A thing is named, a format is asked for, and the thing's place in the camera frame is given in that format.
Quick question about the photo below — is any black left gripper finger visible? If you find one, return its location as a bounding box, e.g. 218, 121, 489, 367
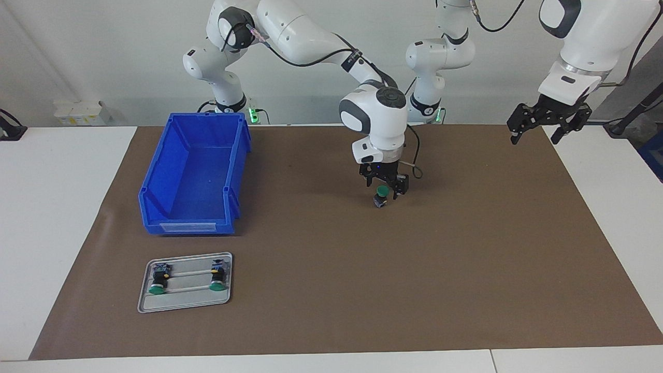
551, 103, 593, 145
507, 103, 550, 145

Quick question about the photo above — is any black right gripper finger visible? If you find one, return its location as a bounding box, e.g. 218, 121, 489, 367
360, 165, 383, 188
390, 174, 410, 200

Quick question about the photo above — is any black stand pole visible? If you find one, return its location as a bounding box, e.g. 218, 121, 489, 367
603, 83, 663, 139

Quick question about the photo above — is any brown table mat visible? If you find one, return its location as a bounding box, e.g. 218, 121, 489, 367
28, 123, 663, 361

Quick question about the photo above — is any blue crate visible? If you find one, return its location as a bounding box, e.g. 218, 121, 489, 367
638, 132, 663, 183

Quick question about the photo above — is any blue plastic storage bin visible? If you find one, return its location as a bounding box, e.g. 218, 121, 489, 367
138, 111, 253, 236

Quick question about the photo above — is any grey metal tray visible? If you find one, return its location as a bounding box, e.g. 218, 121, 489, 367
137, 252, 233, 313

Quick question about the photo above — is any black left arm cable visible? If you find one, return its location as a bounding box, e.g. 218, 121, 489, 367
469, 0, 663, 88

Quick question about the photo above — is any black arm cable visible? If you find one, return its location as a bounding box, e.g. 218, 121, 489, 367
469, 0, 663, 88
220, 21, 424, 180

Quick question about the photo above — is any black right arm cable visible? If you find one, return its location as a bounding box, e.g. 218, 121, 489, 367
220, 21, 424, 180

